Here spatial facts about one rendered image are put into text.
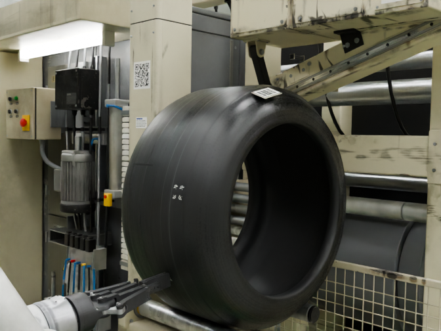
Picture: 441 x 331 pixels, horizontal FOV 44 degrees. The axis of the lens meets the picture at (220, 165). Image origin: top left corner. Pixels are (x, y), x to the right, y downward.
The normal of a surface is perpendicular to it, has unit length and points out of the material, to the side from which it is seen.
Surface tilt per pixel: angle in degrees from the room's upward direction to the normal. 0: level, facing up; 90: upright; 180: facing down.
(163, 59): 90
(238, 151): 84
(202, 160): 71
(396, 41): 90
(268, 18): 90
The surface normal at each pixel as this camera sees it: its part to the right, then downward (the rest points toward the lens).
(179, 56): 0.71, 0.05
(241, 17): -0.71, 0.03
